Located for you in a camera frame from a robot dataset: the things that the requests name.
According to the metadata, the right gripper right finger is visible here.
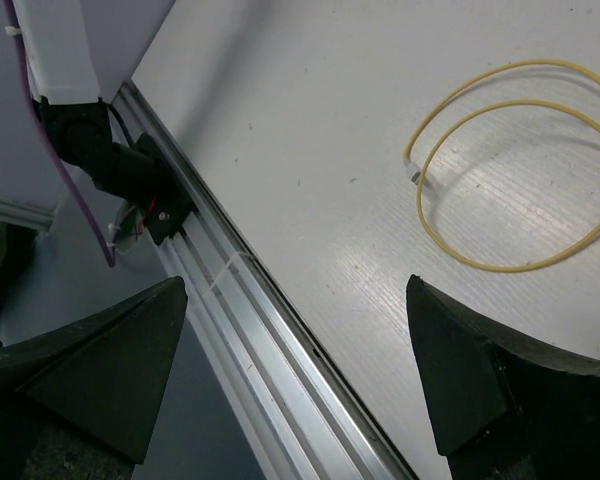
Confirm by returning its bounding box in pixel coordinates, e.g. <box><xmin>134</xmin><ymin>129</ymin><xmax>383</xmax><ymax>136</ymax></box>
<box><xmin>406</xmin><ymin>275</ymin><xmax>600</xmax><ymax>479</ymax></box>

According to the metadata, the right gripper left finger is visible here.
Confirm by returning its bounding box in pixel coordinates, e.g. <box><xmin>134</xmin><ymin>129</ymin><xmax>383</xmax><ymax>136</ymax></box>
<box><xmin>0</xmin><ymin>277</ymin><xmax>187</xmax><ymax>479</ymax></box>

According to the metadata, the yellow charging cable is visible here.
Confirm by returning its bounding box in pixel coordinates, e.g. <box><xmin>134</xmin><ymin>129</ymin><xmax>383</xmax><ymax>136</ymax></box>
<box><xmin>403</xmin><ymin>58</ymin><xmax>600</xmax><ymax>274</ymax></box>

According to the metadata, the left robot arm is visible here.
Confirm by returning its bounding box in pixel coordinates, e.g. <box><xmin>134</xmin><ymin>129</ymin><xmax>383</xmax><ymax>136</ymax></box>
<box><xmin>6</xmin><ymin>1</ymin><xmax>168</xmax><ymax>206</ymax></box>

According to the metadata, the aluminium front rail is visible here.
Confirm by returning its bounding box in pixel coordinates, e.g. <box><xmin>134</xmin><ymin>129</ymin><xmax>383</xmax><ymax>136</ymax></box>
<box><xmin>113</xmin><ymin>82</ymin><xmax>414</xmax><ymax>479</ymax></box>

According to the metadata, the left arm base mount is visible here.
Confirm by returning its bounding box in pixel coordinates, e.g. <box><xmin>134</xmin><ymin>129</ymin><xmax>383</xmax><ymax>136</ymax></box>
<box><xmin>110</xmin><ymin>133</ymin><xmax>197</xmax><ymax>253</ymax></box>

